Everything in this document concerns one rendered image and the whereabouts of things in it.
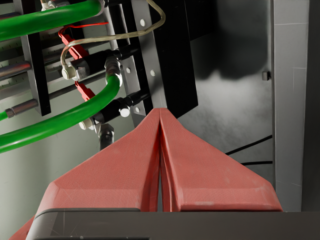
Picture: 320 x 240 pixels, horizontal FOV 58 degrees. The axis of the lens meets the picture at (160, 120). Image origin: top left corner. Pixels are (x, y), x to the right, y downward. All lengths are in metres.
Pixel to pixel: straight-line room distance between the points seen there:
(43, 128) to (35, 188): 0.54
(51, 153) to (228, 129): 0.43
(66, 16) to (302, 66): 0.26
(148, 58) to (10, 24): 0.28
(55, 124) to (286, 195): 0.35
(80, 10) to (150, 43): 0.21
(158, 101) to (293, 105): 0.22
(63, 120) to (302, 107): 0.28
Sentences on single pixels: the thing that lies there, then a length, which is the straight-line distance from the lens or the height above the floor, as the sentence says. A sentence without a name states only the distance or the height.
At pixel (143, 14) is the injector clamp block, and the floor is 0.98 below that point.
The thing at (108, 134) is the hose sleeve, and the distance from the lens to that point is 0.38.
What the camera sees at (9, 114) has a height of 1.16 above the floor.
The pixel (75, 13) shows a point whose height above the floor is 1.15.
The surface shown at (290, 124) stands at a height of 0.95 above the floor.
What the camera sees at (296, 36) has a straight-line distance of 0.37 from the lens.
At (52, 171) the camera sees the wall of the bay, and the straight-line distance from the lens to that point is 0.78.
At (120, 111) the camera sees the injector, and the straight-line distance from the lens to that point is 0.46.
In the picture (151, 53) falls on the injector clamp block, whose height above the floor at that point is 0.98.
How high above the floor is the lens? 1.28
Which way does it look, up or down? 36 degrees down
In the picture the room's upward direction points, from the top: 121 degrees counter-clockwise
